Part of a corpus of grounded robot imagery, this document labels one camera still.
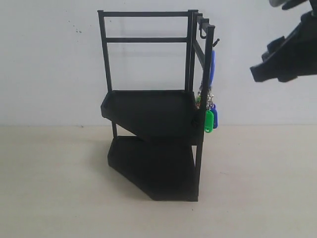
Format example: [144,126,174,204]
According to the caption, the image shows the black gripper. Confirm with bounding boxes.
[250,10,317,82]

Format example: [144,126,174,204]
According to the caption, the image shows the colourful key tag bunch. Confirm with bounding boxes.
[204,50,218,133]

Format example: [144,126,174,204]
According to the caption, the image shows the black metal corner rack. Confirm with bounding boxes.
[98,9,217,202]

